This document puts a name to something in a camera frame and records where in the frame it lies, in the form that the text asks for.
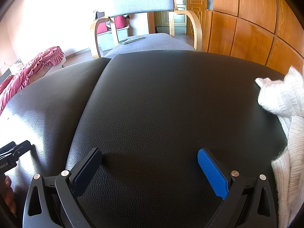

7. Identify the pink ruffled bedspread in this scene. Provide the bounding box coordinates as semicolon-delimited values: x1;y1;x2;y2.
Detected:
0;46;65;116

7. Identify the smartphone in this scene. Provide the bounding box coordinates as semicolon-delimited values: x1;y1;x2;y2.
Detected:
118;36;145;45

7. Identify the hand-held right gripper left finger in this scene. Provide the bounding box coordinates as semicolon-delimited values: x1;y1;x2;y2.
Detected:
22;147;103;228

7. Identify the red storage box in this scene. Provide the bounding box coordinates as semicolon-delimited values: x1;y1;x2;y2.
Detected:
97;15;130;35

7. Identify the wooden wardrobe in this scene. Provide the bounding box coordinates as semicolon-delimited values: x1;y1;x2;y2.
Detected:
202;0;304;76

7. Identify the person's left hand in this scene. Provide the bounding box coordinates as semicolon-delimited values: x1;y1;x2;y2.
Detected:
0;174;17;215

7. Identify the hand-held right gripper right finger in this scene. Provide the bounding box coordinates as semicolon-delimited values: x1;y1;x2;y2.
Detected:
198;148;277;228

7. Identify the white knit sweater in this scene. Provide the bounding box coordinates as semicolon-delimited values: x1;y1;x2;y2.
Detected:
255;66;304;228

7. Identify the blue plastic storage box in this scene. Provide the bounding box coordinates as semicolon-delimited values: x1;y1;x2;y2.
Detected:
98;27;130;51

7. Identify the grey wooden armchair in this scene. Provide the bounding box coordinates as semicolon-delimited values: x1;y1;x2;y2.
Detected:
90;0;203;59

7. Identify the wooden door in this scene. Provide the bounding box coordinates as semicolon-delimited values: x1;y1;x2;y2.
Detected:
185;0;212;38

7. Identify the grey bed headboard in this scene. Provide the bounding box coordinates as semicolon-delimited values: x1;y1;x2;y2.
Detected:
0;68;15;83

